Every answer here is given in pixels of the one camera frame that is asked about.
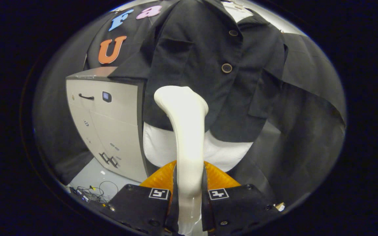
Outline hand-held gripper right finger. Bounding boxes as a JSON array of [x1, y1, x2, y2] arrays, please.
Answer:
[[202, 161, 280, 234]]

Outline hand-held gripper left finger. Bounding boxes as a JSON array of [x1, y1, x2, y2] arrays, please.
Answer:
[[102, 161, 179, 235]]

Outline white shirt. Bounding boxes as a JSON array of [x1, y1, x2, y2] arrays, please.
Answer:
[[142, 0, 253, 172]]

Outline white garment steamer head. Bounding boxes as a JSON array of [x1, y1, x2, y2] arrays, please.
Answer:
[[154, 86, 209, 235]]

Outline black blazer jacket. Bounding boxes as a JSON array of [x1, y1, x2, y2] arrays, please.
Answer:
[[109, 0, 288, 143]]

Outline grey cabinet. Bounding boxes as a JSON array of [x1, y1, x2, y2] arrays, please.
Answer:
[[65, 67, 150, 183]]

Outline black backdrop cloth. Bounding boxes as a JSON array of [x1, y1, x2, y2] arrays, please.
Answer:
[[33, 0, 347, 205]]

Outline tangle of black floor cables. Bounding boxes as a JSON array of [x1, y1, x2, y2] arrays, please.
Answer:
[[69, 180, 119, 205]]

